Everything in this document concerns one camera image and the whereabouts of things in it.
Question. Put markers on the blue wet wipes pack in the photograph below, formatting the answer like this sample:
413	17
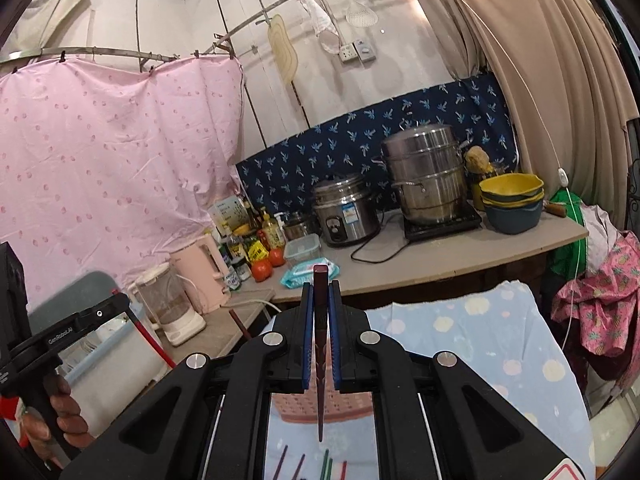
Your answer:
310	274

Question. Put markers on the yellow container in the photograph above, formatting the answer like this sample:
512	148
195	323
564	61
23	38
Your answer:
479	187

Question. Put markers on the person's left hand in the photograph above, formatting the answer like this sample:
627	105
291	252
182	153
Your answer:
70	420

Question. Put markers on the beige curtain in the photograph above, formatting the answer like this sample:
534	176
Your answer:
550	85

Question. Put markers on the cream plastic cutting board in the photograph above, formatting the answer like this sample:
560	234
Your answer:
284	50

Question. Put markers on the white dish cabinet grey lid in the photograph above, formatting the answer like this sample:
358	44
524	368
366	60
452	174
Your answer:
140	365

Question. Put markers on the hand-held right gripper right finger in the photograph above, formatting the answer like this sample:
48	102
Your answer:
334	340

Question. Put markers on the pink perforated utensil basket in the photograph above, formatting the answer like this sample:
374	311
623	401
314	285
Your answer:
295	407

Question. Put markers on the steel rice cooker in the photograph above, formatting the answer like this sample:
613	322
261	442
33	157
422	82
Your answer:
345	215

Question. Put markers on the pale lilac cloth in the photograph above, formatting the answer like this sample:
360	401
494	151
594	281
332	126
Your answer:
600	235

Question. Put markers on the pink printed sheet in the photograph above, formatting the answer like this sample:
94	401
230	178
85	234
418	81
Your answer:
100	160

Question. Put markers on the clear food container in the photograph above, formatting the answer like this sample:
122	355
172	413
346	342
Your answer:
302	252

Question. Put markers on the pink electric kettle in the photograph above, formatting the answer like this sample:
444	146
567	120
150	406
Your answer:
200	275

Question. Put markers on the cream hanging cloth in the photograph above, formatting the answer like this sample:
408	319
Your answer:
55	15

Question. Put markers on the cluster of condiment bottles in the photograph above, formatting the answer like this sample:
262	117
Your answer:
257	240

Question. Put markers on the printed clear jug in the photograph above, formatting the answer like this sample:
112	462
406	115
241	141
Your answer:
225	212

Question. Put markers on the black induction cooker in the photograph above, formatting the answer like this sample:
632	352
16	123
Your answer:
450	226

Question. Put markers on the blue bowl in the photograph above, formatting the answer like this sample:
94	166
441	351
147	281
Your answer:
515	220

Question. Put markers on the red tomato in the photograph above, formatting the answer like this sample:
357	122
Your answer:
261	270
277	257

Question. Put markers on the yellow bowl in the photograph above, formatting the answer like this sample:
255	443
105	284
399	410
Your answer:
515	202
510	182

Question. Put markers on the steel steamer pot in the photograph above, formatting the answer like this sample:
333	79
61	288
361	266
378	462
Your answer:
425	175

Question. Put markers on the small steel pot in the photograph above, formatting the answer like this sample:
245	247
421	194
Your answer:
297	225

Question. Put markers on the clear blender with white base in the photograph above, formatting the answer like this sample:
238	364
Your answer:
165	305

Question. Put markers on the pink pineapple print cloth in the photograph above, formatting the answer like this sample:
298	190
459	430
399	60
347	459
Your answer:
605	300

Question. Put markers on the green cloth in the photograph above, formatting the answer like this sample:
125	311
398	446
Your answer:
565	260

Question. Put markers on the blue dotted blanket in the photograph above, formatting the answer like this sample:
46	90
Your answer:
475	360

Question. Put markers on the white plastic skimmer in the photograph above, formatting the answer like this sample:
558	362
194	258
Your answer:
362	12

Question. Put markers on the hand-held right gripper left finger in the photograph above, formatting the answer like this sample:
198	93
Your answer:
306	340

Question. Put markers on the navy floral cloth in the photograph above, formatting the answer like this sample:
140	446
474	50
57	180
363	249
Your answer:
350	135

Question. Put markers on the brown loofah sponge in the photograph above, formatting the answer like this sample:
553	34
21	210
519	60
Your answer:
477	159

